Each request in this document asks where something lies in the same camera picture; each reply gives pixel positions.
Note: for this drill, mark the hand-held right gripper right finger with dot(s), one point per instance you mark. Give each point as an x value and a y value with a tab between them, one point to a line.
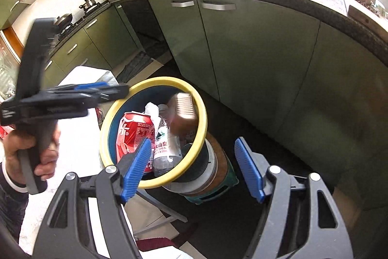
247	165

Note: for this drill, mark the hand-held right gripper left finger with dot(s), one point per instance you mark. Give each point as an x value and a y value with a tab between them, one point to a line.
136	168

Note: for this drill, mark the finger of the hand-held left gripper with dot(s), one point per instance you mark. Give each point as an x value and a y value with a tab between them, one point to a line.
91	86
115	92

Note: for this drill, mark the clear plastic water bottle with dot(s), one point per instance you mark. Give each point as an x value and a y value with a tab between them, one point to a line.
163	152

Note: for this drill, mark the red soda can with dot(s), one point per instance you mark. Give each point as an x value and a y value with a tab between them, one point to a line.
133	131

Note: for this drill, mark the white tissue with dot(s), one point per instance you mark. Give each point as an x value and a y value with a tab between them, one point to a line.
151	111

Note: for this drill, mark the yellow-rimmed blue bin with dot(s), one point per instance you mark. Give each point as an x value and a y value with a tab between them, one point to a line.
157	81

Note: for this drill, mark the brown carton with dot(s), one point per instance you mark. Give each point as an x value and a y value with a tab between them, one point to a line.
182	113

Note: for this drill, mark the person's left forearm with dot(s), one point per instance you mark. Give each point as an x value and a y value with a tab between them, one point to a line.
12	210

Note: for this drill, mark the person's left hand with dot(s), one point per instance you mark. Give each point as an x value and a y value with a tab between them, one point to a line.
12	149

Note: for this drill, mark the white floral tablecloth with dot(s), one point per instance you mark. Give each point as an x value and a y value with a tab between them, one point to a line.
85	74

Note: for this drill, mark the dark floor mat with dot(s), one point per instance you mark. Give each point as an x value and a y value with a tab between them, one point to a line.
135	67

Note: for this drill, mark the green drawer cabinet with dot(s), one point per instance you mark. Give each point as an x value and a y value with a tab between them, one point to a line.
100	40

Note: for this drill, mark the grey metal table leg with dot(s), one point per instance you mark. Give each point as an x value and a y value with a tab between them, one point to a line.
163	207

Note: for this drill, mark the black wok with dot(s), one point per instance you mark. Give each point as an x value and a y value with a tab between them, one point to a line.
63	20

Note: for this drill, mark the red package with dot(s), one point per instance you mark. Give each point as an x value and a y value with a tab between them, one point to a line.
6	131

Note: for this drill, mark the gas stove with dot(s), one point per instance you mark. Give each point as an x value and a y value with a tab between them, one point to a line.
91	12

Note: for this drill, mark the small cooking pot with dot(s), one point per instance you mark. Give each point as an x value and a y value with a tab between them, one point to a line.
88	4

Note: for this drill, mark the green sink cabinet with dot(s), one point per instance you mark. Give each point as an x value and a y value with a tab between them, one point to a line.
257	64

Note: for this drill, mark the wooden door frame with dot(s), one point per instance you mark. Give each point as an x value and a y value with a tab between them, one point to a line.
13	40

